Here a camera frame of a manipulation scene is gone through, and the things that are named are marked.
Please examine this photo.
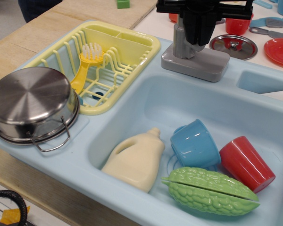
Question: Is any grey toy spatula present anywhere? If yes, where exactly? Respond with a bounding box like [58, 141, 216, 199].
[266, 18, 283, 28]

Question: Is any cream toy detergent bottle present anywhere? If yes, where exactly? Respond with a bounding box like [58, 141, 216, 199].
[101, 127, 165, 193]

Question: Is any wooden board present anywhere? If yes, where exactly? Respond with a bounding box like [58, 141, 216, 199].
[43, 0, 158, 30]

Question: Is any blue plastic cup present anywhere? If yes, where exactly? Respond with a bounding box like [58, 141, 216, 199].
[170, 119, 221, 168]

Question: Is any red plastic plate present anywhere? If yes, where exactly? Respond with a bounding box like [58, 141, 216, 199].
[264, 38, 283, 67]

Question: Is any blue toy utensil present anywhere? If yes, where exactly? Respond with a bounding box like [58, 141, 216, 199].
[249, 17, 281, 28]

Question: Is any yellow dish drying rack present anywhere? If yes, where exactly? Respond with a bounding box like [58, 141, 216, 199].
[20, 21, 160, 115]

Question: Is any red plastic cup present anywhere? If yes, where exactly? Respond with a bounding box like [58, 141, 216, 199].
[219, 136, 276, 193]

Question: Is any yellow dish brush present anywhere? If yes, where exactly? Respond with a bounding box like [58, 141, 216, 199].
[71, 43, 104, 94]

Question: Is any green toy block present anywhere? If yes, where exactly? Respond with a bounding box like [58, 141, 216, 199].
[116, 0, 130, 9]

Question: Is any stainless steel pot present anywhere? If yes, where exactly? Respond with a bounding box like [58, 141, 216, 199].
[0, 67, 80, 152]

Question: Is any light blue toy sink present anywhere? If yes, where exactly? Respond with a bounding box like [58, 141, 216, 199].
[0, 19, 283, 226]

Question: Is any yellow tape piece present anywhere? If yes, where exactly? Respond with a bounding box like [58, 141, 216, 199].
[0, 209, 21, 225]

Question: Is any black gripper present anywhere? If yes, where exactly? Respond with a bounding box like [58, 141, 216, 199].
[156, 0, 253, 46]

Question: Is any grey toy faucet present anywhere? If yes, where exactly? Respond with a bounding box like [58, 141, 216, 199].
[161, 17, 230, 82]

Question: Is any steel pot lid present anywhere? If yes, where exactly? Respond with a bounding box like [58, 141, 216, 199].
[209, 34, 258, 60]

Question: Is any green toy bitter gourd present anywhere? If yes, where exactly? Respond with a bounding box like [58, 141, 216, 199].
[161, 167, 260, 216]

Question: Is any grey toy spoon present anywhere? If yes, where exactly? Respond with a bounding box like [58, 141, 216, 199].
[216, 18, 225, 24]

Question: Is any grey toy knife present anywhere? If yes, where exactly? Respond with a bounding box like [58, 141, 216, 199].
[249, 27, 283, 38]

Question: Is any black cable loop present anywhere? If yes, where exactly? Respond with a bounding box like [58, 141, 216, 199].
[0, 190, 28, 226]

